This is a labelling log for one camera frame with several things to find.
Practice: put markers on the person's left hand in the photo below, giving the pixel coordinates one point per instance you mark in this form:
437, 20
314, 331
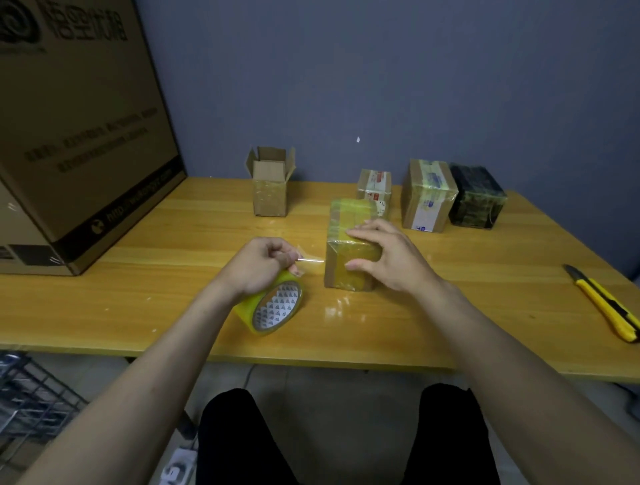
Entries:
257, 267

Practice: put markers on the person's right hand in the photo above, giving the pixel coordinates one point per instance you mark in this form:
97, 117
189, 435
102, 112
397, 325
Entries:
397, 262

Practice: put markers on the yellow tape roll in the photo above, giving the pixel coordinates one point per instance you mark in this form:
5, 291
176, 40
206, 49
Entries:
245, 310

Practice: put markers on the small carton yellow tape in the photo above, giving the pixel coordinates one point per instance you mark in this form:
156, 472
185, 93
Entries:
345, 270

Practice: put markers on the brown box with white label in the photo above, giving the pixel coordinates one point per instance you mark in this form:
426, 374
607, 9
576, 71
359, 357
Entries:
427, 197

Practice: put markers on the small carton red label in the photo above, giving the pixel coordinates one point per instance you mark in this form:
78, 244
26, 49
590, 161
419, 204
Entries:
375, 187

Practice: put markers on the black cardboard box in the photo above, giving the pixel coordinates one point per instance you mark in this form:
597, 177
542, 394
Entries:
477, 197

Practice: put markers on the person's left forearm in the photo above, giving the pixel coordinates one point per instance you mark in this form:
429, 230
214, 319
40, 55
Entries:
125, 404

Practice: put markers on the person's right forearm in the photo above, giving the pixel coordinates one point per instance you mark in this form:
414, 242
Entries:
540, 399

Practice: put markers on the person's black trousers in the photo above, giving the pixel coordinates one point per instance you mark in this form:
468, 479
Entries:
235, 444

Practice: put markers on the black table leg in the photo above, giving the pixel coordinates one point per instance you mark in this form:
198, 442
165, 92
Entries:
185, 424

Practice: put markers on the yellow utility knife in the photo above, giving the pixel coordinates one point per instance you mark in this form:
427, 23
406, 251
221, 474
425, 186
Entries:
602, 302

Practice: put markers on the white power strip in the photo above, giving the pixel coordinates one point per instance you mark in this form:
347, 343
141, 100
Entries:
177, 467

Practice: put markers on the large flat brown carton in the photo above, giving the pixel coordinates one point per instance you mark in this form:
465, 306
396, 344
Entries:
80, 125

